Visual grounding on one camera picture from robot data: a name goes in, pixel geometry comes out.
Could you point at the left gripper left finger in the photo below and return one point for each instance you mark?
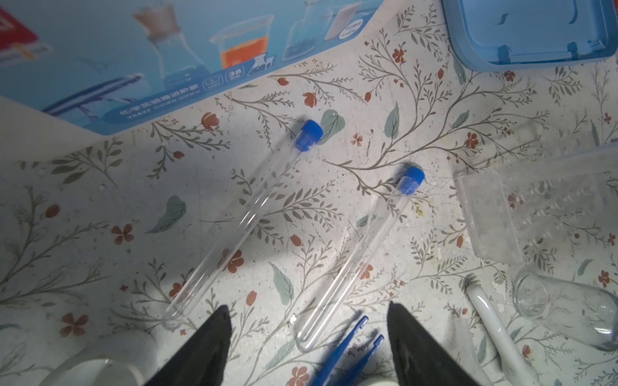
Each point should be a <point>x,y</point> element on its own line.
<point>202,360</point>

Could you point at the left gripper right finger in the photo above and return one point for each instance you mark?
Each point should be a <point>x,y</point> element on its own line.
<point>418,357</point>

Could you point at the blue capped test tube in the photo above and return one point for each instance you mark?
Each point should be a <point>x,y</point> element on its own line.
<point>380,221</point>
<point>269,181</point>

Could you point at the clear test tube rack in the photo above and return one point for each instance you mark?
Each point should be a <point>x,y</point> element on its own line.
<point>537,193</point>

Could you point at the small white ceramic crucible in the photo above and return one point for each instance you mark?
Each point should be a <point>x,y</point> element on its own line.
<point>125,358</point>

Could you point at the white ceramic pestle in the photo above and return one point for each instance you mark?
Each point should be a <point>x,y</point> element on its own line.
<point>515,367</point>

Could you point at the small clear glass beaker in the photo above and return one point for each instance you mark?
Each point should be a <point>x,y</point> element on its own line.
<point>581,312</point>

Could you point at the white plastic storage box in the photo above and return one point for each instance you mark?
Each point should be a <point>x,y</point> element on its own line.
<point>74,73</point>

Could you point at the blue plastic box lid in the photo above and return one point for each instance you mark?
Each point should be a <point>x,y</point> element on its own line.
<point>499,36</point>

